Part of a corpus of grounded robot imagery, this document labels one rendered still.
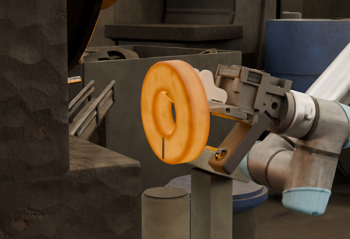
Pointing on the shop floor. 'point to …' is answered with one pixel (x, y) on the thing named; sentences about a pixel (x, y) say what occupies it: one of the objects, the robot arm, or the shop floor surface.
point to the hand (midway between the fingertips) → (173, 99)
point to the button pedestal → (211, 199)
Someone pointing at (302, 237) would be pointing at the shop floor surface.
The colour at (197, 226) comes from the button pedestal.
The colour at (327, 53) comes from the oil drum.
